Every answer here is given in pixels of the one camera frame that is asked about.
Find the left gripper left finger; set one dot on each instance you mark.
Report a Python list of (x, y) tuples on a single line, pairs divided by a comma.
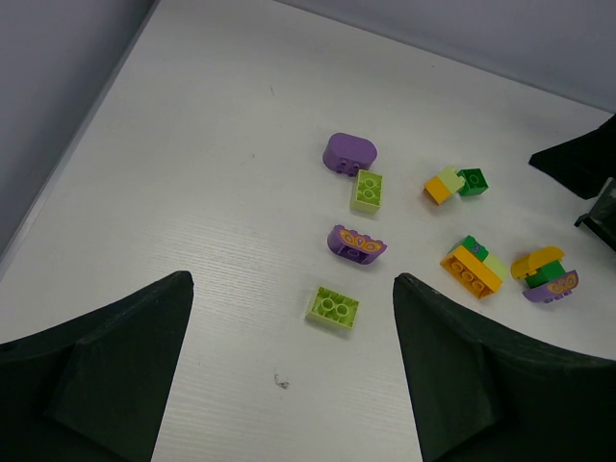
[(95, 388)]

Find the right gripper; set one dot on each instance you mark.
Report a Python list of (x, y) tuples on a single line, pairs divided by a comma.
[(583, 165)]

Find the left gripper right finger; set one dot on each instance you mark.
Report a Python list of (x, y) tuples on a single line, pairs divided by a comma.
[(481, 391)]

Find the dark green square lego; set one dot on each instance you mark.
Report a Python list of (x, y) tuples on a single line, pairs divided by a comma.
[(475, 182)]

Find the orange green lime lego stack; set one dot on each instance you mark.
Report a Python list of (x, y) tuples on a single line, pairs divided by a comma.
[(477, 269)]

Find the lime and orange lego stack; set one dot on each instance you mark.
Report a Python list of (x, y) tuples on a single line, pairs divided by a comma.
[(444, 185)]

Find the lime green lego brick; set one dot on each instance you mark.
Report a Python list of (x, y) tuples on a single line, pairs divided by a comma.
[(367, 192), (333, 309)]

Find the purple crown lego brick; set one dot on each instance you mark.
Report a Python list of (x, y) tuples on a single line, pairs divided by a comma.
[(353, 246)]

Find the purple rounded lego brick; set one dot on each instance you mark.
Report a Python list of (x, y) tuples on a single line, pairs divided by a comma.
[(346, 154)]

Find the yellow green purple lego stack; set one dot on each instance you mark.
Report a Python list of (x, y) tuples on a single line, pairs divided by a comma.
[(545, 277)]

